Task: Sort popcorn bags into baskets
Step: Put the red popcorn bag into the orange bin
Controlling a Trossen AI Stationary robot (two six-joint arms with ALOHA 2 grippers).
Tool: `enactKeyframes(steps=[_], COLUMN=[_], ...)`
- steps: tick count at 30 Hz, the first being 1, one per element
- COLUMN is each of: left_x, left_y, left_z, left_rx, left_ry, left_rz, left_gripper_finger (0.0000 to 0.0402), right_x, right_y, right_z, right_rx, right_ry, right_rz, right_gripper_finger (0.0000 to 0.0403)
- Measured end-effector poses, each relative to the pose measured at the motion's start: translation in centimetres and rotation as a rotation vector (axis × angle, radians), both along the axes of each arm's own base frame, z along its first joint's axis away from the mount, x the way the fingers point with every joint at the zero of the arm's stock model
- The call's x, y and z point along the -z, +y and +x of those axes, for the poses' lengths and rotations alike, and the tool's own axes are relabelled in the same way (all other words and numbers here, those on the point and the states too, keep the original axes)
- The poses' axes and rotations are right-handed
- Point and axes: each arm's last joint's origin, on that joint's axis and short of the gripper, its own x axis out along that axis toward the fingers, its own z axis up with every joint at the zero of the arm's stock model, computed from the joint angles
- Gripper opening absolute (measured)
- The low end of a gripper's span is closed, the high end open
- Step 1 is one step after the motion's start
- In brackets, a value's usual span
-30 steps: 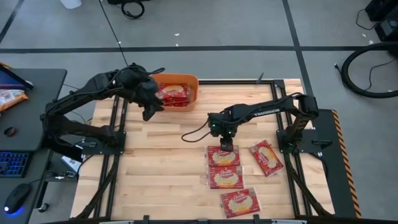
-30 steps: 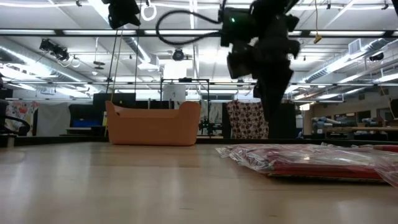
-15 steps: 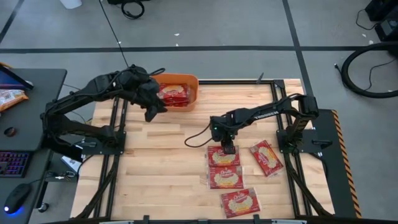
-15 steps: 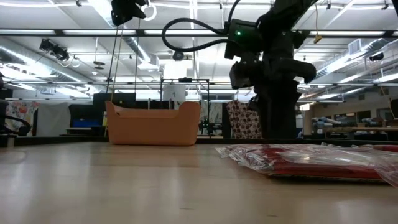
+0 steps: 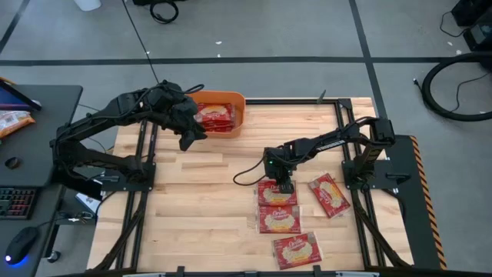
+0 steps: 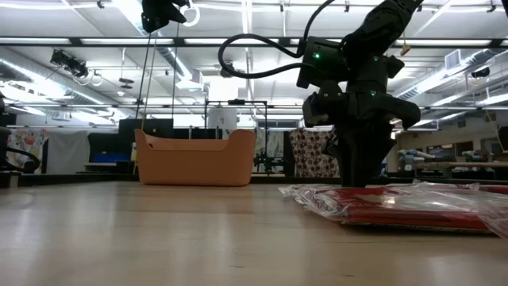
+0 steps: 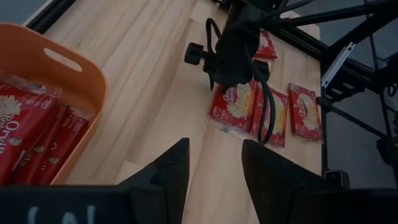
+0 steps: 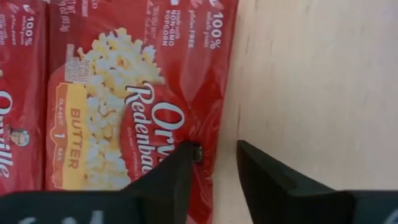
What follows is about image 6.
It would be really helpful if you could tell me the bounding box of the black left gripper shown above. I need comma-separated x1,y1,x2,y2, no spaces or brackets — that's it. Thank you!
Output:
140,0,188,34

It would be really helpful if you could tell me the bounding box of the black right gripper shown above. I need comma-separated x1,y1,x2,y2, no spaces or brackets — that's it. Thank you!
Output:
334,81,421,188

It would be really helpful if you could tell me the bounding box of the brown dotted hanging cloth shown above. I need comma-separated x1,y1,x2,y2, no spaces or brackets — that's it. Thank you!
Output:
288,127,341,179

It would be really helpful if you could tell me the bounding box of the wooden background table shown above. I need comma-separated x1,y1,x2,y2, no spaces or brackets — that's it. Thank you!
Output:
412,160,508,171

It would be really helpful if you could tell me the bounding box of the yellow hanging tag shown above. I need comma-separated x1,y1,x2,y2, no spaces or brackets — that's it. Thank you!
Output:
399,29,412,57

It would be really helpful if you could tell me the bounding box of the large black monitor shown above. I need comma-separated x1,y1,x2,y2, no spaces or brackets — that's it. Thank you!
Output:
117,118,175,140

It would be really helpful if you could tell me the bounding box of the small black monitor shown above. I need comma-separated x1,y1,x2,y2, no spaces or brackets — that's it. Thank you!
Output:
87,132,132,154

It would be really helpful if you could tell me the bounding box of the blue box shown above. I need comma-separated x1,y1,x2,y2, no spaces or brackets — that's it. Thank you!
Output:
92,152,130,164

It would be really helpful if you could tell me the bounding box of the orange plastic basket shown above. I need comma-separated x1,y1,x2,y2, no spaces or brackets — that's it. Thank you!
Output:
133,127,257,187

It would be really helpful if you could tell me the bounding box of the white hanging cloth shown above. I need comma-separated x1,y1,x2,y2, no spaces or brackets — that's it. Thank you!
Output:
46,130,91,175

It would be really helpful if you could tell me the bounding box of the floral hanging cloth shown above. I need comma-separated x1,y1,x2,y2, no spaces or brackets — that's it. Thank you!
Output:
6,129,52,170

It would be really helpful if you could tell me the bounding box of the black office chair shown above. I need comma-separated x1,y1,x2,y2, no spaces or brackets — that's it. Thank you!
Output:
0,97,44,178

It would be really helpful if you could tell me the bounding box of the white hanging ring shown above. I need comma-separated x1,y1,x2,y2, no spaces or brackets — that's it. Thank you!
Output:
183,0,202,29

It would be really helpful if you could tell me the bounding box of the black hanging cable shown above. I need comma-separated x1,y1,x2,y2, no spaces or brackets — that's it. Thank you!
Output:
135,29,154,120

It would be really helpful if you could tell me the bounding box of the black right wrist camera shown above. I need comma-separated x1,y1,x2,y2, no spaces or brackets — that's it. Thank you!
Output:
302,91,345,129

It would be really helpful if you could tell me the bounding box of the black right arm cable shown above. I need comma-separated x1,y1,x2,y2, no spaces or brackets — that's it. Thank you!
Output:
217,0,338,79

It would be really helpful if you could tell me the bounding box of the black metal table frame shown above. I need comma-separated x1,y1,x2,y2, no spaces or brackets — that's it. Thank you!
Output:
19,172,508,187

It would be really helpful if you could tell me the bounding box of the black ceiling camera cluster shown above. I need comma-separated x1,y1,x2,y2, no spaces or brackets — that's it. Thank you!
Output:
49,48,90,79

